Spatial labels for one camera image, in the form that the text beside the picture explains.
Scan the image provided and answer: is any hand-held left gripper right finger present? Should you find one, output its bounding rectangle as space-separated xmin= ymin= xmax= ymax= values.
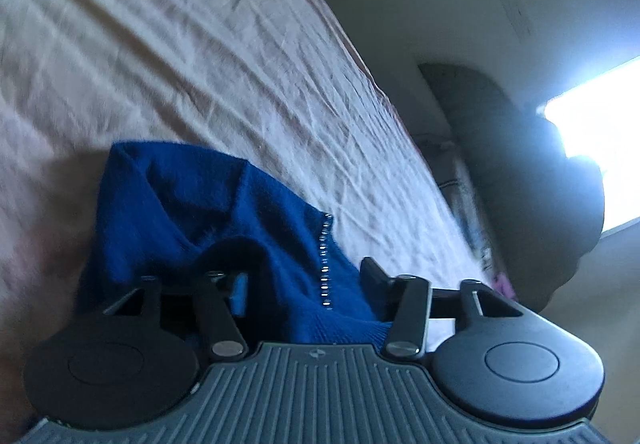
xmin=360 ymin=257 xmax=523 ymax=359

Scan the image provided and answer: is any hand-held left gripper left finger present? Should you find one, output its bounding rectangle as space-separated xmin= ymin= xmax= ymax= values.
xmin=102 ymin=269 xmax=249 ymax=359

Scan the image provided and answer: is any blue beaded sweater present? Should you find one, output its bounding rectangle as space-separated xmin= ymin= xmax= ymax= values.
xmin=75 ymin=140 xmax=398 ymax=345

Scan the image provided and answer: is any person in dark clothes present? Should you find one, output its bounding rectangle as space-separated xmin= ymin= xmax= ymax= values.
xmin=417 ymin=63 xmax=607 ymax=312

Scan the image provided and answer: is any patterned pillow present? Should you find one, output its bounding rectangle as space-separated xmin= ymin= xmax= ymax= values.
xmin=434 ymin=138 xmax=496 ymax=276

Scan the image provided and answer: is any purple cloth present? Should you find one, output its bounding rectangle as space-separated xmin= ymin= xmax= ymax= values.
xmin=492 ymin=274 xmax=517 ymax=299

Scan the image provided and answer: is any bright window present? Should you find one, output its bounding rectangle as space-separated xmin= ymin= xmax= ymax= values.
xmin=537 ymin=55 xmax=640 ymax=239

